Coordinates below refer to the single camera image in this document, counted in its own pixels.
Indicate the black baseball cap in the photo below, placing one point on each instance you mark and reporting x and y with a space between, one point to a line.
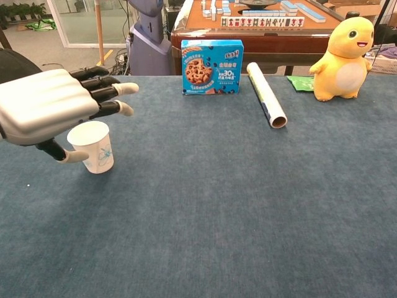
15 65

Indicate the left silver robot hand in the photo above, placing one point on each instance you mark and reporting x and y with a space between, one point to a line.
43 99

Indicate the white paper cup blue flower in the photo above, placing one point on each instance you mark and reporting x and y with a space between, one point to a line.
99 155

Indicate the green bag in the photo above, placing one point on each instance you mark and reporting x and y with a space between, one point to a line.
41 25

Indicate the blue-backed mahjong tile wall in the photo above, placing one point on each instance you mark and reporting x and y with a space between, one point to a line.
311 13
263 13

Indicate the wooden mahjong table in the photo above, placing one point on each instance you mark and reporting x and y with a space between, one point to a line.
273 43

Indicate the blue-grey mobile robot base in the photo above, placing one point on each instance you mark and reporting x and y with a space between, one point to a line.
149 52

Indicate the blue felt table mat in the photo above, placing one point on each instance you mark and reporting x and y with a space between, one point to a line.
198 201

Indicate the green packet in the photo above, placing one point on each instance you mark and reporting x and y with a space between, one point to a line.
301 83

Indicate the face-up mahjong tile row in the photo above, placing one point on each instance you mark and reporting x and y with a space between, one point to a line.
263 21

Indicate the blue cookie box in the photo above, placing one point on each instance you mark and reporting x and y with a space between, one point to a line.
214 68

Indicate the white plastic basket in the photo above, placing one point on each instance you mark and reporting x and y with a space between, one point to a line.
384 66

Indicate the yellow plush toy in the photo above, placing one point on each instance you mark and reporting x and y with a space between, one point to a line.
344 62

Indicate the purple cloth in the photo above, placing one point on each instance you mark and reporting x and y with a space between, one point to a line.
387 51

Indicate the potted green plants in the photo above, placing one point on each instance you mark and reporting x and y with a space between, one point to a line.
21 9

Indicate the wooden pole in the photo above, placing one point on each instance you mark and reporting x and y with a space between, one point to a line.
99 31

